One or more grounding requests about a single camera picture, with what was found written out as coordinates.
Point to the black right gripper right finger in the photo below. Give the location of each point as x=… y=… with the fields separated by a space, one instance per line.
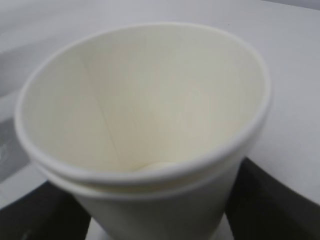
x=261 y=208

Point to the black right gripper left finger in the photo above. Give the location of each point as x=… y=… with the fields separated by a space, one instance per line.
x=46 y=213

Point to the white paper cup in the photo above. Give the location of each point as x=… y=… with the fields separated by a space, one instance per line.
x=147 y=125

